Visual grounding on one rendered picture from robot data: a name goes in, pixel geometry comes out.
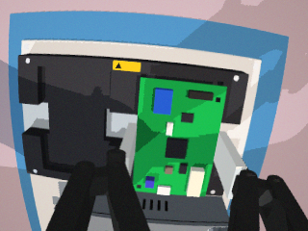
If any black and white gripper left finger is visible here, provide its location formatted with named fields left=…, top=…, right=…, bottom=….
left=45, top=122, right=150, bottom=231

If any green circuit board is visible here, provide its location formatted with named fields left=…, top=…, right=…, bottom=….
left=133, top=77, right=227, bottom=196

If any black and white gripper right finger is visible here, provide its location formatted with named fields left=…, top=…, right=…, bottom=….
left=214, top=131, right=308, bottom=231

